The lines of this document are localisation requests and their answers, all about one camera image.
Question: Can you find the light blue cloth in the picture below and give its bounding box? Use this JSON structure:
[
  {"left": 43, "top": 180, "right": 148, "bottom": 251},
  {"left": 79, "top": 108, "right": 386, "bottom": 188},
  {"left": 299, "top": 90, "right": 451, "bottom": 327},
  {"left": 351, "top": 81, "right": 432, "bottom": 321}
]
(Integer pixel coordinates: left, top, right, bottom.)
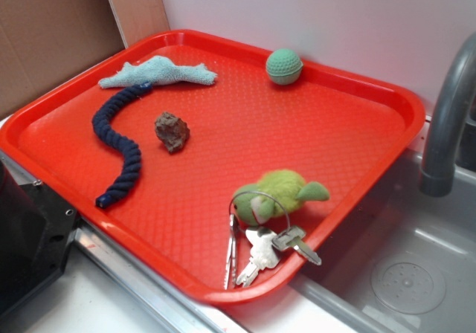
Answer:
[{"left": 98, "top": 56, "right": 217, "bottom": 88}]

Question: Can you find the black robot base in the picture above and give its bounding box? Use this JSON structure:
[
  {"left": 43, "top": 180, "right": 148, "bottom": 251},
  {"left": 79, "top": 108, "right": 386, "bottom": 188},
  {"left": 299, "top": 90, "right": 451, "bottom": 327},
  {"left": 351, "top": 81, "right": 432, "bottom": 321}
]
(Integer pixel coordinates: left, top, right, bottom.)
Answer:
[{"left": 1, "top": 164, "right": 78, "bottom": 318}]

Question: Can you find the red plastic tray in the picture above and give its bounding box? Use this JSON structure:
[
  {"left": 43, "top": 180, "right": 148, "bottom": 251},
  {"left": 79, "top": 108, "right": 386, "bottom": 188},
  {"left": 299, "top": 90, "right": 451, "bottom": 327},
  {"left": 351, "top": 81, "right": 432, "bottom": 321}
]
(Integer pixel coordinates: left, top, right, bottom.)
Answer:
[{"left": 1, "top": 30, "right": 425, "bottom": 306}]

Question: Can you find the green plush toy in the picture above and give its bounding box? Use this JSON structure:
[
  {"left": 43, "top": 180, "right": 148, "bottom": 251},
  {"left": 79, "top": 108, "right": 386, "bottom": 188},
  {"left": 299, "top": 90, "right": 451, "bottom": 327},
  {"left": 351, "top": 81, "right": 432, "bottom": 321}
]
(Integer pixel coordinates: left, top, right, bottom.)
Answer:
[{"left": 231, "top": 169, "right": 330, "bottom": 226}]

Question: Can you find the brown rock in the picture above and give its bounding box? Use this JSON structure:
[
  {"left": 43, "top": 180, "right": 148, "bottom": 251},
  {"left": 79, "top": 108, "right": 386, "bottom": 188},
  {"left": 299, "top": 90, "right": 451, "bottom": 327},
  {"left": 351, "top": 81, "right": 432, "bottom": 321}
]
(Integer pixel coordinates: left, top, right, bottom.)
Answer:
[{"left": 155, "top": 111, "right": 190, "bottom": 154}]

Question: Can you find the green golf ball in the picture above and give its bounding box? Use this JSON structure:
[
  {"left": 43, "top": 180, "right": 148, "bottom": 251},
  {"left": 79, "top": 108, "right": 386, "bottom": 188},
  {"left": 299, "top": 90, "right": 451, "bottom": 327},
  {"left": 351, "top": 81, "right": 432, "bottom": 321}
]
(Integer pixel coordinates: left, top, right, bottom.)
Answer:
[{"left": 266, "top": 48, "right": 303, "bottom": 85}]

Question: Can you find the small grey key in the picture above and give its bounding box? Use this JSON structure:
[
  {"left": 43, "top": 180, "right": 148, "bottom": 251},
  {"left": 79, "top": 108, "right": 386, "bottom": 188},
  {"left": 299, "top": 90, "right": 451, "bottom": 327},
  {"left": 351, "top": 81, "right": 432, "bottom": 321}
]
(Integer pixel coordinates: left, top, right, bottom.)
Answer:
[{"left": 271, "top": 225, "right": 322, "bottom": 266}]

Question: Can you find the large silver key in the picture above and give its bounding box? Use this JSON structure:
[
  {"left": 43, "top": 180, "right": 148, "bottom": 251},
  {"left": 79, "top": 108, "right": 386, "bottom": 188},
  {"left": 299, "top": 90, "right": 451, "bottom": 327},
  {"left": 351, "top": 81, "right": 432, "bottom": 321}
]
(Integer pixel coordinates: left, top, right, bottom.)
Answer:
[{"left": 235, "top": 226, "right": 280, "bottom": 288}]

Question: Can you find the thin silver key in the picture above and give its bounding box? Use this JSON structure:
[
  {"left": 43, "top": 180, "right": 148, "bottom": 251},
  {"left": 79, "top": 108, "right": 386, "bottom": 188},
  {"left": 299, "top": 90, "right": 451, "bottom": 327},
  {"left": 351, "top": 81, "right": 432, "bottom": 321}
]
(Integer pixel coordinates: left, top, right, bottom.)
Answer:
[{"left": 224, "top": 213, "right": 239, "bottom": 290}]

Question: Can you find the grey faucet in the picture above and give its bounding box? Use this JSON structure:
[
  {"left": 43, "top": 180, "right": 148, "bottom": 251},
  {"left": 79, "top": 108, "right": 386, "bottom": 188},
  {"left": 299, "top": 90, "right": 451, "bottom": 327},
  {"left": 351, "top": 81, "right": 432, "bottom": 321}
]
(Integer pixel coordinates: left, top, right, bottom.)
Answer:
[{"left": 419, "top": 34, "right": 475, "bottom": 197}]

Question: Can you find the grey sink basin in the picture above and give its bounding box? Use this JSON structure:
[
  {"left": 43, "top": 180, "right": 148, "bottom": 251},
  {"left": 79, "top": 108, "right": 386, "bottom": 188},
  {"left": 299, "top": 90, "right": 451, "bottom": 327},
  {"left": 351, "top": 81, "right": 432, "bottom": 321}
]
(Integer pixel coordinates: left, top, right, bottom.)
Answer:
[{"left": 292, "top": 151, "right": 475, "bottom": 332}]

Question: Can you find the round sink drain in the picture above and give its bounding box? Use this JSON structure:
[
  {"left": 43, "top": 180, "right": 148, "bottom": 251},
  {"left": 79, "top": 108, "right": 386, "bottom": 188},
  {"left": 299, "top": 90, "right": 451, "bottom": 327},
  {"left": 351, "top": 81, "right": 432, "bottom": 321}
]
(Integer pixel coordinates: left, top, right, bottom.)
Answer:
[{"left": 370, "top": 253, "right": 446, "bottom": 315}]

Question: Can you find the brown cardboard sheet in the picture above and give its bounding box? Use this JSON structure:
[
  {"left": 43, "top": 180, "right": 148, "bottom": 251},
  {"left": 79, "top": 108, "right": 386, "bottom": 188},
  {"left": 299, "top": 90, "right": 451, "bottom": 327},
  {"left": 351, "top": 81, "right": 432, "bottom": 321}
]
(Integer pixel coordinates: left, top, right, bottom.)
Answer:
[{"left": 1, "top": 0, "right": 169, "bottom": 118}]

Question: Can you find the wire key ring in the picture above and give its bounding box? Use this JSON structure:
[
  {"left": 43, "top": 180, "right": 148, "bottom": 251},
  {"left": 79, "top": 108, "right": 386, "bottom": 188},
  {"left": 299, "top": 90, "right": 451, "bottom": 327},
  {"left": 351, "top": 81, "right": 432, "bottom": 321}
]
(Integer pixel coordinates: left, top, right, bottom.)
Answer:
[{"left": 228, "top": 190, "right": 292, "bottom": 232}]

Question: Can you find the dark blue rope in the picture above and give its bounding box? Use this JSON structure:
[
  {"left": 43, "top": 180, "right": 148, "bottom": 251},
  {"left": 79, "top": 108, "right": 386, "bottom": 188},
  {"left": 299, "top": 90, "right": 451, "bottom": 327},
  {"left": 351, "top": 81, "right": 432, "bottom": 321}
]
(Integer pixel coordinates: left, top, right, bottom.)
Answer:
[{"left": 91, "top": 81, "right": 153, "bottom": 210}]

